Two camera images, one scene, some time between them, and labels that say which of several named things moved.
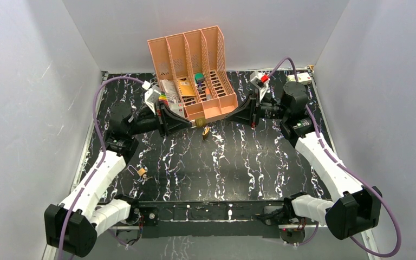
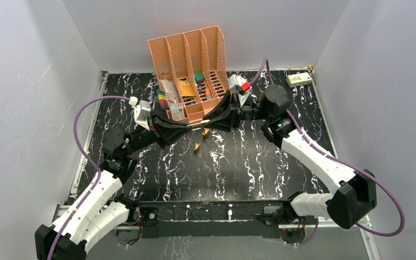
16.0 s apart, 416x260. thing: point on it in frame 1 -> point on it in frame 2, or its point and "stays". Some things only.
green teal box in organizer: (199, 77) stays
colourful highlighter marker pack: (163, 98) stays
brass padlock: (141, 171) -> (200, 124)
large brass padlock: (206, 132) stays
